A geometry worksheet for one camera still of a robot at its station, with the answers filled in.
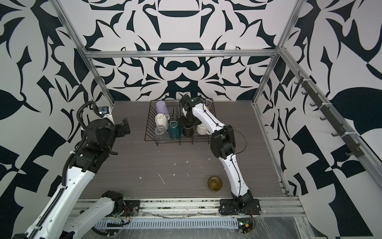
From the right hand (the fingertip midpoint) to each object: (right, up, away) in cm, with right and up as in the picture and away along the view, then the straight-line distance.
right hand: (187, 123), depth 96 cm
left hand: (-34, +3, -26) cm, 43 cm away
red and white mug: (+9, -4, 0) cm, 10 cm away
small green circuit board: (+28, -47, -25) cm, 60 cm away
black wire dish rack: (-8, +7, +12) cm, 16 cm away
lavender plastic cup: (-17, +10, +3) cm, 20 cm away
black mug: (+1, -5, 0) cm, 5 cm away
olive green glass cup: (+15, -32, -15) cm, 39 cm away
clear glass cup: (-16, -6, -5) cm, 18 cm away
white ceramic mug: (-15, +2, -2) cm, 16 cm away
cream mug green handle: (-8, -4, -5) cm, 10 cm away
